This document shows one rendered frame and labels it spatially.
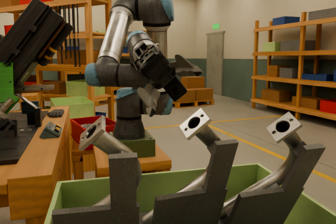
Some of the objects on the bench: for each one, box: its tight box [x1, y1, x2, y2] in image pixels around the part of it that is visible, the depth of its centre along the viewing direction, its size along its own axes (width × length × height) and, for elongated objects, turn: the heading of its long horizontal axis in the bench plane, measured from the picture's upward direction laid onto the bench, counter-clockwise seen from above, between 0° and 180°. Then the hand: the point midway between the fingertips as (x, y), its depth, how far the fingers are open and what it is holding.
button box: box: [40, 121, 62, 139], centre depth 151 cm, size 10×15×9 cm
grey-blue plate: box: [21, 101, 39, 125], centre depth 173 cm, size 10×2×14 cm
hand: (178, 97), depth 64 cm, fingers open, 14 cm apart
